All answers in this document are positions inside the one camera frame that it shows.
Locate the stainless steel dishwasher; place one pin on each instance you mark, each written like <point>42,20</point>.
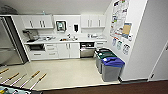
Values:
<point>87,50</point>

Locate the white base cabinet door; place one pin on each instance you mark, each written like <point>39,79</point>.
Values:
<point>63,50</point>
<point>74,50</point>

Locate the white drawer front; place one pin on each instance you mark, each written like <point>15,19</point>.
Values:
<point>100,43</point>
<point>51,55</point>
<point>99,47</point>
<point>37,55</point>
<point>50,45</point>
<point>51,49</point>

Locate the chrome faucet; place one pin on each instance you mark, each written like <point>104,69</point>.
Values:
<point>69,36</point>

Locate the teal dispenser sticker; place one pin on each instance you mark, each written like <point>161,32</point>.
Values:
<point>60,26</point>

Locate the blue lid waste bin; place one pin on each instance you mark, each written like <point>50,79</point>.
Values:
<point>113,68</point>

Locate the brown cork board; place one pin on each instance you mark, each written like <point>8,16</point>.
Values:
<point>126,30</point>

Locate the built-in black microwave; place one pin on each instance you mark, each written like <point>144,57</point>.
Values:
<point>36,47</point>

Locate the stainless steel refrigerator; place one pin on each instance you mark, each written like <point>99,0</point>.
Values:
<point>11,43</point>

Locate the white room door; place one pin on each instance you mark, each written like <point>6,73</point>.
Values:
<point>160,63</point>

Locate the green field foosball table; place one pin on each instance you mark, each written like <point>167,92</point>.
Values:
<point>10,90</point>

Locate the small blue wall sign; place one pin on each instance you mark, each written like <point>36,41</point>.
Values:
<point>114,42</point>

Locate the small green wall sign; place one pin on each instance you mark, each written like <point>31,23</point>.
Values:
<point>119,45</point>

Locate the small white wall sign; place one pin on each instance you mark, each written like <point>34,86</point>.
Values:
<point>126,49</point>

